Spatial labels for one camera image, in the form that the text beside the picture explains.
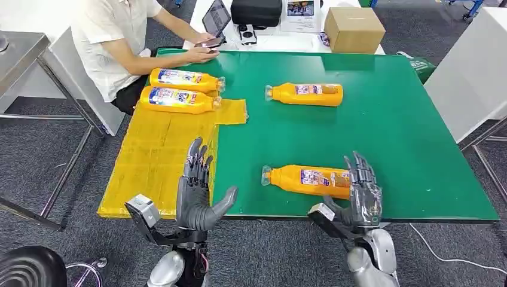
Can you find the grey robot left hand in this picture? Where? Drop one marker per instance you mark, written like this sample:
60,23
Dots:
194,206

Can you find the person's left hand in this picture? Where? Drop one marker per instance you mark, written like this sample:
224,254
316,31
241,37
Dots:
202,38

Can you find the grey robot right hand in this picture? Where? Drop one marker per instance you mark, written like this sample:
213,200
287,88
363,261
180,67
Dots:
366,202

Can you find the person's right hand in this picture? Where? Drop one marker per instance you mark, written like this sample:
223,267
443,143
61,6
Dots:
202,54

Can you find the dark smartphone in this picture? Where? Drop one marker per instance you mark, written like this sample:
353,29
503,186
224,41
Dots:
212,42

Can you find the orange drink bottle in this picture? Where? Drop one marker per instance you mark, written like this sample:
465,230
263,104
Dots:
305,97
293,182
182,79
174,101

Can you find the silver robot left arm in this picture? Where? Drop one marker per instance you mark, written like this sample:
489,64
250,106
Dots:
170,269

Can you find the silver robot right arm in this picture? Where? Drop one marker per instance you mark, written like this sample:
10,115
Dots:
372,261

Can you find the dark tablet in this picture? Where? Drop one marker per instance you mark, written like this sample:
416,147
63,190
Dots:
217,17

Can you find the black and white controller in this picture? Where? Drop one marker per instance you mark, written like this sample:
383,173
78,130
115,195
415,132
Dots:
247,35

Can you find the yellow plastic sheet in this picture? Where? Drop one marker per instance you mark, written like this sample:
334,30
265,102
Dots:
154,166

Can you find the black bag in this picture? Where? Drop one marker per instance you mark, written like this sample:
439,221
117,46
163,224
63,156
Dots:
256,12

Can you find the green table mat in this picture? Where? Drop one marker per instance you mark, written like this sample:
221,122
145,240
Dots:
396,130

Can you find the person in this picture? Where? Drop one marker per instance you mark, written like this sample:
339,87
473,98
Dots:
107,47

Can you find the printed leaflet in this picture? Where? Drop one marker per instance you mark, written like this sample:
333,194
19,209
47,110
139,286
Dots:
301,20

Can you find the small patterned packet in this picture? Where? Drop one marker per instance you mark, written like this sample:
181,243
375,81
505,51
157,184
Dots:
324,39

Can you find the white side panel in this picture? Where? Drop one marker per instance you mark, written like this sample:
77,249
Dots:
85,99

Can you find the green plastic bag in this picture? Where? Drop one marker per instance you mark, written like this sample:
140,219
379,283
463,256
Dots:
422,67

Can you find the brown cardboard box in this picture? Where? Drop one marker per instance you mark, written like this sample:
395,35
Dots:
354,33

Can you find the white table with metal legs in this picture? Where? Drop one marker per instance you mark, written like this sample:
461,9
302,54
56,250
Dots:
471,79

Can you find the black round stool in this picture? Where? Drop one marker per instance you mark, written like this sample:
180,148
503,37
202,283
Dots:
29,267

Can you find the steel table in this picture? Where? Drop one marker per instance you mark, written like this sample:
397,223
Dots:
17,53

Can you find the round metal item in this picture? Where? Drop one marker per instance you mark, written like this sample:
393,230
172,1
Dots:
3,42

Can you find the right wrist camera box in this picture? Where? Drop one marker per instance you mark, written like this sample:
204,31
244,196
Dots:
323,214

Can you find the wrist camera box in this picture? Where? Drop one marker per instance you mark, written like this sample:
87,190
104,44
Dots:
143,212
323,214

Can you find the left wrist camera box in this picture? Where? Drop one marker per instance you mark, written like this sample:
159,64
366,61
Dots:
143,212

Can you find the blue wheeled frame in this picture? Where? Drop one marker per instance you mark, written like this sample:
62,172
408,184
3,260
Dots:
471,8

